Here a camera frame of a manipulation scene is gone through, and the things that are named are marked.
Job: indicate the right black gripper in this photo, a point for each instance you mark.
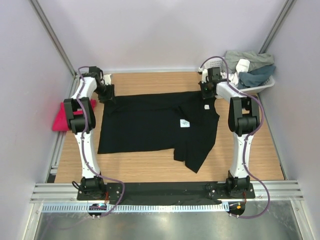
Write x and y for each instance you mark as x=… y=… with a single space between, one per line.
x=205 y=95

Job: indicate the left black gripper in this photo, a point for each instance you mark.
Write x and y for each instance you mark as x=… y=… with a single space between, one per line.
x=110 y=95

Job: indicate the black t shirt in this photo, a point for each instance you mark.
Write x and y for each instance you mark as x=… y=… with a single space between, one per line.
x=182 y=121

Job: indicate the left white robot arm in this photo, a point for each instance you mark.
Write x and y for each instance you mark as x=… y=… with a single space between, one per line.
x=81 y=120

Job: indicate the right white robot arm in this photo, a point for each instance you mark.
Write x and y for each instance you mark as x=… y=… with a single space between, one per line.
x=243 y=121

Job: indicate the white t shirt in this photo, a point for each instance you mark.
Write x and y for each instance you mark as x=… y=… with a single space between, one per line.
x=234 y=69

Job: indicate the teal blue t shirt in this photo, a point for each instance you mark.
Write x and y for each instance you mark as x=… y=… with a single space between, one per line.
x=255 y=78

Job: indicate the folded pink t shirt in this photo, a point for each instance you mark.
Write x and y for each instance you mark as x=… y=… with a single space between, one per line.
x=60 y=121

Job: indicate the grey t shirt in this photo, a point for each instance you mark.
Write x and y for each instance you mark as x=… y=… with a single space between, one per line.
x=256 y=60

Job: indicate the white laundry basket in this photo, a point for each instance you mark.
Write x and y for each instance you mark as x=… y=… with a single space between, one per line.
x=219 y=62

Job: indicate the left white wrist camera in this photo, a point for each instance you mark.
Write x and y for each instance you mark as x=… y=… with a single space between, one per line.
x=107 y=79

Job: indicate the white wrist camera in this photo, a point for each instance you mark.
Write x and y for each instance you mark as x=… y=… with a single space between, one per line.
x=107 y=79
x=204 y=74

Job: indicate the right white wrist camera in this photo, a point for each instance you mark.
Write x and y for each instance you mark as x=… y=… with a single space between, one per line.
x=204 y=74

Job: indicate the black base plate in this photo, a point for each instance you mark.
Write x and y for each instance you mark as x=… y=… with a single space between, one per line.
x=115 y=193

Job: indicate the aluminium frame rail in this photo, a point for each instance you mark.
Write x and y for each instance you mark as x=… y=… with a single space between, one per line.
x=277 y=189

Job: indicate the slotted cable duct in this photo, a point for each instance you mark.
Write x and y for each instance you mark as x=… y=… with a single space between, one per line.
x=99 y=207

